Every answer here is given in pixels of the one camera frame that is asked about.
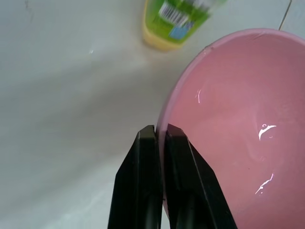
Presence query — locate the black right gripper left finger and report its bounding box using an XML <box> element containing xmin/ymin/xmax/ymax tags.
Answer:
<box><xmin>107</xmin><ymin>125</ymin><xmax>163</xmax><ymax>229</ymax></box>

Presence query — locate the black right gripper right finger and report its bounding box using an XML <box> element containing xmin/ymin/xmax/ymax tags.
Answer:
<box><xmin>164</xmin><ymin>123</ymin><xmax>243</xmax><ymax>229</ymax></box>

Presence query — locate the pink plastic bowl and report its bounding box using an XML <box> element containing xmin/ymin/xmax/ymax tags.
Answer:
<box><xmin>155</xmin><ymin>28</ymin><xmax>305</xmax><ymax>229</ymax></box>

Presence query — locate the yellow bottle with green label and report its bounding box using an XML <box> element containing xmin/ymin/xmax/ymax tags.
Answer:
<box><xmin>142</xmin><ymin>0</ymin><xmax>227</xmax><ymax>51</ymax></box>

